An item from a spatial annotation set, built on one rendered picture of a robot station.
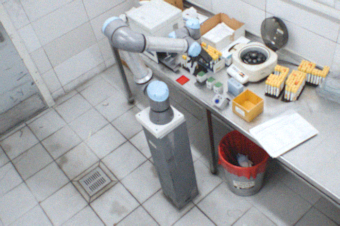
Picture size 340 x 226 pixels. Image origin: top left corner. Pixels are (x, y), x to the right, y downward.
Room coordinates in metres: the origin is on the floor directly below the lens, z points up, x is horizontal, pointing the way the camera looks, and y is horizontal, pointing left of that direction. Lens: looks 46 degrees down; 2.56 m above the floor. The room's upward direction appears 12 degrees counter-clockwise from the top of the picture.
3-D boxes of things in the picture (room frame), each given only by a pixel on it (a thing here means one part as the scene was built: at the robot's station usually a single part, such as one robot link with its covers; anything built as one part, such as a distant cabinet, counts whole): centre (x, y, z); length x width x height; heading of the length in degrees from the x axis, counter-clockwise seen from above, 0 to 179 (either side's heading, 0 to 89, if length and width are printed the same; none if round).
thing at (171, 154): (1.53, 0.09, 0.44); 0.20 x 0.20 x 0.87; 32
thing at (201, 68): (1.93, -0.19, 0.93); 0.17 x 0.09 x 0.11; 32
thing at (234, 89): (1.62, -0.39, 0.92); 0.10 x 0.07 x 0.10; 27
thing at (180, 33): (1.75, -0.11, 1.29); 0.11 x 0.11 x 0.08; 23
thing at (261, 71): (1.81, -0.54, 0.94); 0.30 x 0.24 x 0.12; 113
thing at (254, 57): (1.82, -0.56, 0.97); 0.15 x 0.15 x 0.07
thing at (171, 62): (2.03, -0.02, 0.92); 0.21 x 0.07 x 0.05; 32
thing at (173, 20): (2.25, 0.00, 1.03); 0.31 x 0.27 x 0.30; 32
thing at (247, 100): (1.46, -0.42, 0.93); 0.13 x 0.13 x 0.10; 31
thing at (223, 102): (1.56, -0.29, 0.92); 0.13 x 0.07 x 0.08; 122
